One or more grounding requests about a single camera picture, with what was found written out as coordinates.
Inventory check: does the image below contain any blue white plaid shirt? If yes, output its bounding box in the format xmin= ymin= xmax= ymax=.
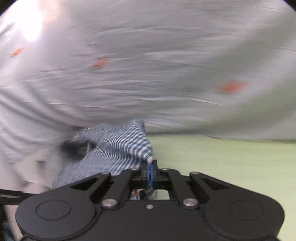
xmin=52 ymin=119 xmax=153 ymax=188

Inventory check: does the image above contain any grey carrot print storage bag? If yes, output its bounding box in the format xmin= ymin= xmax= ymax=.
xmin=0 ymin=0 xmax=296 ymax=239

